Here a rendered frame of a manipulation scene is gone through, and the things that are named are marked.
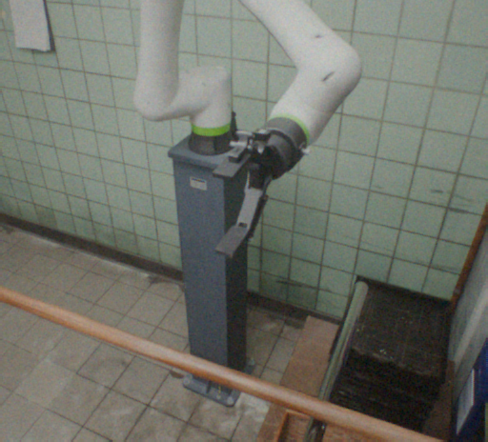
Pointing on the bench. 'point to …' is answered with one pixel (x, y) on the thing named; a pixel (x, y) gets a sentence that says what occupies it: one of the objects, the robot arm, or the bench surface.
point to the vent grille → (465, 402)
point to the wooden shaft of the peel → (357, 423)
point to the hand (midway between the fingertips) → (226, 213)
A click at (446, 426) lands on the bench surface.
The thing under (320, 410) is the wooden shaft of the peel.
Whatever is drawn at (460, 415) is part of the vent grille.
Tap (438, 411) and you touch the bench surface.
